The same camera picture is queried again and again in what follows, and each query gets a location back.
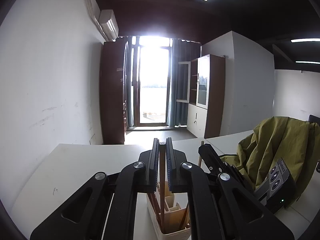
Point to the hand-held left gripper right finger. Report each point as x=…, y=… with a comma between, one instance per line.
x=170, y=170

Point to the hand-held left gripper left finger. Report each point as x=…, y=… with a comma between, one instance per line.
x=153, y=170

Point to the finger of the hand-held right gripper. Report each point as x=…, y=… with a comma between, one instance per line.
x=211, y=160

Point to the single dark brown chopstick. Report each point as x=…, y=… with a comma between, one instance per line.
x=162, y=180

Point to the bunch of wooden chopsticks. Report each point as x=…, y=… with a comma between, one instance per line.
x=155, y=206

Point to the cream slotted utensil holder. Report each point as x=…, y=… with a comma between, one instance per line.
x=172, y=233

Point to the olive green jacket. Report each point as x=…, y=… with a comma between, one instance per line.
x=275, y=142

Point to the grey blue curtain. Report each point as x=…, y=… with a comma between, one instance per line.
x=130, y=85
x=178, y=105

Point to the brown white glass-door cabinet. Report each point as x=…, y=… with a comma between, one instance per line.
x=212, y=92

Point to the glass balcony door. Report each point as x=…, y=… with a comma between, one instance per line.
x=153, y=85

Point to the dark wooden wardrobe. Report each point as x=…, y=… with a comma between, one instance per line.
x=112, y=92

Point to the white air conditioner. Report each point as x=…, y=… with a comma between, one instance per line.
x=108, y=23

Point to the white pipe conduit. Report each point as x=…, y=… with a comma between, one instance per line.
x=92, y=7

